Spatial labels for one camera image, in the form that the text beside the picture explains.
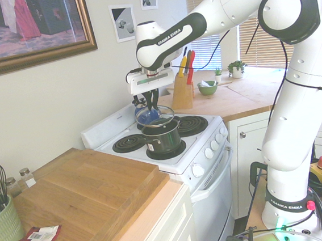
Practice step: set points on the metal cabinet knob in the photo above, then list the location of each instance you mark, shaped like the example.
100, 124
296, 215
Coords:
242, 134

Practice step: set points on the green bowl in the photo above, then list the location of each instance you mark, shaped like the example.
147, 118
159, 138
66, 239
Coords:
208, 89

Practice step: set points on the glass shaker with metal cap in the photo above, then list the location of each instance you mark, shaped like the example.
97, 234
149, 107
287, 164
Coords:
13, 187
27, 177

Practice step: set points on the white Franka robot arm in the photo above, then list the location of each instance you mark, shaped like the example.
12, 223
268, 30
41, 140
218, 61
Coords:
291, 113

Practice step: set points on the red food packet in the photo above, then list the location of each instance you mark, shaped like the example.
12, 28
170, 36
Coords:
25, 239

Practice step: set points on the leafy plant in white pot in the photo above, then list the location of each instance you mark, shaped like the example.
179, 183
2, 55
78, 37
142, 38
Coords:
236, 69

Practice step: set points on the black table clamp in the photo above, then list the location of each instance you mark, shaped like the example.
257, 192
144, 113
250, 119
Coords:
241, 239

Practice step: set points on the glass pot lid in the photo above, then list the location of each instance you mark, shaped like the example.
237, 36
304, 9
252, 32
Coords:
155, 116

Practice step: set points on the large printed wall photo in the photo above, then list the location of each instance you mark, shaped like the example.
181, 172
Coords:
123, 23

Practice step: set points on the white stove knob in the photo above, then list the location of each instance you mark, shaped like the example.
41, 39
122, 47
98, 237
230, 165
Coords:
198, 170
223, 131
214, 145
209, 153
219, 138

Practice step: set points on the black cooking pot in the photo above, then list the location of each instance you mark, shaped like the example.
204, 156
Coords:
165, 138

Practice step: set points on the white food packet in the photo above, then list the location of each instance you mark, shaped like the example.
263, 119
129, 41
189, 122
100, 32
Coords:
44, 237

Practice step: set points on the white kitchen cabinet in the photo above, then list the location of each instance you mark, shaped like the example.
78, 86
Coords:
247, 160

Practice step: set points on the small succulent in white pot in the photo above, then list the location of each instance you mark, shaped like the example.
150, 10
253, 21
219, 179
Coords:
218, 75

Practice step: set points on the white electric stove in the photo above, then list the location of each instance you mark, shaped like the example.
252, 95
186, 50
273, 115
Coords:
201, 179

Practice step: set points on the wooden knife block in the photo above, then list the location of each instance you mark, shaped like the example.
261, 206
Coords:
181, 93

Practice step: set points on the gold framed painting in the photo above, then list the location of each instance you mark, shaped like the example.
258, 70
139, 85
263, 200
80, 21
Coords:
26, 25

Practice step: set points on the white counter cabinet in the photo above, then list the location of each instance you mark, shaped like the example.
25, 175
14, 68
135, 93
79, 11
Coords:
165, 225

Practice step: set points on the blue kettle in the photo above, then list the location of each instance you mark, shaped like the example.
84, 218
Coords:
146, 116

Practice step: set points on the white paper in bowl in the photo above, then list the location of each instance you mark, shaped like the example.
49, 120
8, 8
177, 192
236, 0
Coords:
206, 83

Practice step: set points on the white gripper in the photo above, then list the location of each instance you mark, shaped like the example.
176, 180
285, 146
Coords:
151, 81

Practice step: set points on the large wooden butcher board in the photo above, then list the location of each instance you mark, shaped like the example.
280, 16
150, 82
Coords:
85, 196

